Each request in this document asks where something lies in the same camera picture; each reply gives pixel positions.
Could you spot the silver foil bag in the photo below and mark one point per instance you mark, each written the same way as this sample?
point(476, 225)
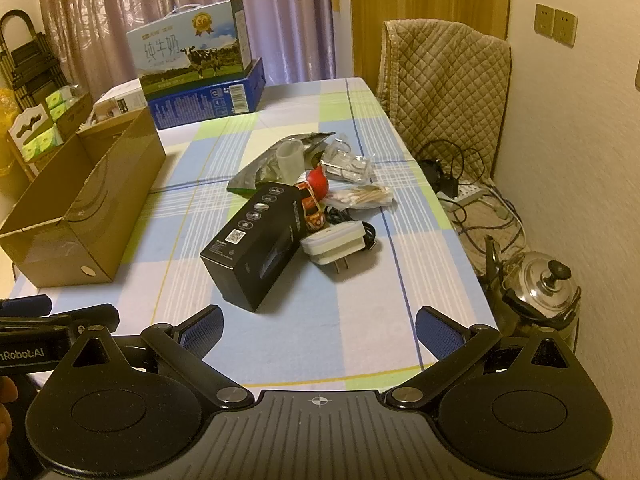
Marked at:
point(260, 170)

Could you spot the small white product box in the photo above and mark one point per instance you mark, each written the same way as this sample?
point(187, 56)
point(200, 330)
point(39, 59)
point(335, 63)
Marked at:
point(117, 100)

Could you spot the red toy car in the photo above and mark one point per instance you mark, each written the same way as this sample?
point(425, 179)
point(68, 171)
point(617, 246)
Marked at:
point(315, 190)

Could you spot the clear plastic package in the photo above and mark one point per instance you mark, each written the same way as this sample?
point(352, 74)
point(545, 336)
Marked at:
point(347, 162)

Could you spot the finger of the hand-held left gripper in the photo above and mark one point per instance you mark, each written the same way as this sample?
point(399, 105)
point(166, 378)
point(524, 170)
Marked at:
point(92, 317)
point(25, 307)

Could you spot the black product box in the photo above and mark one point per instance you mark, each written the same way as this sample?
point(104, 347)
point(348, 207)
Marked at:
point(255, 245)

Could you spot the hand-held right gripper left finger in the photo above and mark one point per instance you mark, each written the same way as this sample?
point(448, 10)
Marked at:
point(205, 331)

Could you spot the small black fan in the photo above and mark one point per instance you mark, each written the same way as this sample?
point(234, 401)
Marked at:
point(431, 170)

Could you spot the translucent plastic cup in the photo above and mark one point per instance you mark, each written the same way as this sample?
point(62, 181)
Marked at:
point(289, 160)

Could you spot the white charger plug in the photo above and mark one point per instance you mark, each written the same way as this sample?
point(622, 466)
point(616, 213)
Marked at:
point(335, 245)

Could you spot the person's left hand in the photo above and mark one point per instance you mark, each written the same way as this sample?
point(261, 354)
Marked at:
point(5, 425)

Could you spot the cotton swab packet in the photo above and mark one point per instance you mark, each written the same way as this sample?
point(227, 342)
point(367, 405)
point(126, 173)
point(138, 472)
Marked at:
point(360, 196)

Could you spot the milk carton with cow print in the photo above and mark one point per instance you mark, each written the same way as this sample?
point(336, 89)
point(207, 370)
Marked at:
point(195, 50)

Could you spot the beige wall sockets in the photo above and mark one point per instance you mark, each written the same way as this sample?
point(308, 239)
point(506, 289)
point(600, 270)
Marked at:
point(556, 22)

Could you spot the rack with green packets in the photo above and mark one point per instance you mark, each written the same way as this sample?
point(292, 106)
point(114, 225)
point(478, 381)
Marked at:
point(42, 140)

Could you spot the quilted beige chair cover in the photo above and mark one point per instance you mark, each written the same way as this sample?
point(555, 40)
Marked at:
point(445, 95)

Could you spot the white wooden chair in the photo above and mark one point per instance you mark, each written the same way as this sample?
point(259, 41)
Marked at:
point(30, 122)

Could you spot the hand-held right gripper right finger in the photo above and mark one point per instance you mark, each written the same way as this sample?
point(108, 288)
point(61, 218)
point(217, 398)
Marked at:
point(440, 334)

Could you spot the brown tissue carton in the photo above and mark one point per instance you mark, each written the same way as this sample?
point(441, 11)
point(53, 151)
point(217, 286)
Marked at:
point(75, 110)

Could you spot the black power adapter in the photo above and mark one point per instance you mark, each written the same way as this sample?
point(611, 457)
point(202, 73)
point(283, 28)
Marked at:
point(451, 185)

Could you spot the brown cardboard box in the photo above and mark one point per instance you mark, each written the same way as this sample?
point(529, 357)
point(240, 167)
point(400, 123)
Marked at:
point(100, 200)

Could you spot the stainless steel kettle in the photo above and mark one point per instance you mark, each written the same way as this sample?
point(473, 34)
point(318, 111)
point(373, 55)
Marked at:
point(542, 290)

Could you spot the flat blue box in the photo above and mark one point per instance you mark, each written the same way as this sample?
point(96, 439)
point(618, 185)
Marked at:
point(210, 100)

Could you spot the black step ladder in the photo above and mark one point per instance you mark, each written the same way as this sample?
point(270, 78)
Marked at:
point(35, 60)

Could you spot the yellow plastic bag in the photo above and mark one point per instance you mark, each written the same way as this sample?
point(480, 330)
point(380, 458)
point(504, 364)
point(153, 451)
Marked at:
point(6, 130)

